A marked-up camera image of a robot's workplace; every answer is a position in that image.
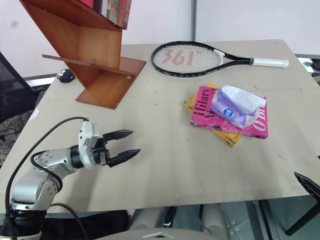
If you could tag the black mesh chair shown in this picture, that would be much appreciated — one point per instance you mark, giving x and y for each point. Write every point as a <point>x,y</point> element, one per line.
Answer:
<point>15,92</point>

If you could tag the patterned grey cloth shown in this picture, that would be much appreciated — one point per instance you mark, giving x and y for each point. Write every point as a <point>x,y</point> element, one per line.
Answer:
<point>11,130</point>

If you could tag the dark spine book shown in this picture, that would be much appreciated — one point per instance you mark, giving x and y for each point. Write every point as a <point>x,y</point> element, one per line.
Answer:
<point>98,5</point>

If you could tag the grey spine book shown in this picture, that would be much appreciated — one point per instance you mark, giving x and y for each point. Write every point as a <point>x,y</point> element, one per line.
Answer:
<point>105,7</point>

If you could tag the purple tissue pack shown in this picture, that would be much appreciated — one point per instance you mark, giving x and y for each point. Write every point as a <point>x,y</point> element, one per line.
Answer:
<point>240,100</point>

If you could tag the flat red book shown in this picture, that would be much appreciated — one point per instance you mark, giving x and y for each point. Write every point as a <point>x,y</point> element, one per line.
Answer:
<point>87,3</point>

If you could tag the grey rounded robot leg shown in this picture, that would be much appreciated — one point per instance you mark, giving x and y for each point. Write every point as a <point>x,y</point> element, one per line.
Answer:
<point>215,220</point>

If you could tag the black tennis racket white grip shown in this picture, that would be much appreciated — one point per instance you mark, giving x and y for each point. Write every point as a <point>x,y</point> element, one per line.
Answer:
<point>270,62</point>

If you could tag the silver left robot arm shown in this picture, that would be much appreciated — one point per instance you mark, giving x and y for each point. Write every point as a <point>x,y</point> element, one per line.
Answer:
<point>27,187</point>

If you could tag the black computer mouse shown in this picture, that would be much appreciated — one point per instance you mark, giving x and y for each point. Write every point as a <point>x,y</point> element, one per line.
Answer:
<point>65,75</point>

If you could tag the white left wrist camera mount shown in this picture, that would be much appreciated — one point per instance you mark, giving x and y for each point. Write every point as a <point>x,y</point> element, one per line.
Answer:
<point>86,136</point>

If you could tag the grey metal post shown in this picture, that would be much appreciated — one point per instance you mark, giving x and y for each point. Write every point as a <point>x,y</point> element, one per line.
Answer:
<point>194,20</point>

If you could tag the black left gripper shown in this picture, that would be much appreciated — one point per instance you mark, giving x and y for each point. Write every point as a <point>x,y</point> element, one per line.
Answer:
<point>103,155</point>

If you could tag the brown wooden bookshelf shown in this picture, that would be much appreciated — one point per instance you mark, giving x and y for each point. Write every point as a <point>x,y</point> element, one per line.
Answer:
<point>100,45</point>

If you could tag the teal and white small object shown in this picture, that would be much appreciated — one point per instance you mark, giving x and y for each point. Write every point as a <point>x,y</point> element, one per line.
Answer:
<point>307,63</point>

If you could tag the yellow book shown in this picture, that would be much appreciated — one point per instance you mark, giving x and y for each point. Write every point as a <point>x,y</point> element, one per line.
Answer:
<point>228,139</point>

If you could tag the black metal table leg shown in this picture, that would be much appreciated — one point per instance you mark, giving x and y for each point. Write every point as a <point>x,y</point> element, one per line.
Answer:
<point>301,221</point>

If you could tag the pink Hilary book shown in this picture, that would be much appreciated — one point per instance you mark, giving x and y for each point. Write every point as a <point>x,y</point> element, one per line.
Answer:
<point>202,110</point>

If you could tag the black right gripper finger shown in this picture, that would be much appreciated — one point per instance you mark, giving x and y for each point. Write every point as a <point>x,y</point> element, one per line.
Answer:
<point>310,186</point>

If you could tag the red patterned cover book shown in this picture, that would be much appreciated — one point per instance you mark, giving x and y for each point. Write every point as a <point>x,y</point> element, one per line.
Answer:
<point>124,13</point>

